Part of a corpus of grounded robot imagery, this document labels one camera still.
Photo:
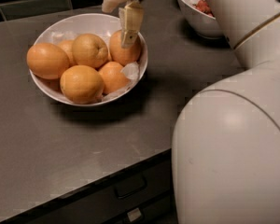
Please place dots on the red strawberries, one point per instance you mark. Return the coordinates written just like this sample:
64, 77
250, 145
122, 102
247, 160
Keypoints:
202, 6

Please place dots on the dark upper drawer front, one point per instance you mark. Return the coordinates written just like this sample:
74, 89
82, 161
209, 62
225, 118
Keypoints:
96, 203

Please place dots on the white bowl with oranges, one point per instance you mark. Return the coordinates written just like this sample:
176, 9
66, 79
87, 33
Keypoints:
70, 28

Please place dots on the white paper in orange bowl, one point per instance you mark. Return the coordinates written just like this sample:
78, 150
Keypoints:
133, 71

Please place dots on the black drawer handle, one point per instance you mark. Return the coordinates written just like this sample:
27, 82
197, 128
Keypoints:
129, 186

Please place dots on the white bowl with strawberries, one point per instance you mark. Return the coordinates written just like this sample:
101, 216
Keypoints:
204, 25

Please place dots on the hidden back orange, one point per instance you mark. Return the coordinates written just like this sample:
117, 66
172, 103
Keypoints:
66, 46

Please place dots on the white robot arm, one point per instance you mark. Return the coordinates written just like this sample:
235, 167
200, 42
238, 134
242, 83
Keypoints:
226, 141

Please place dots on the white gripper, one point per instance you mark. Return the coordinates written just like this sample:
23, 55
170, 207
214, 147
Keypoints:
131, 18

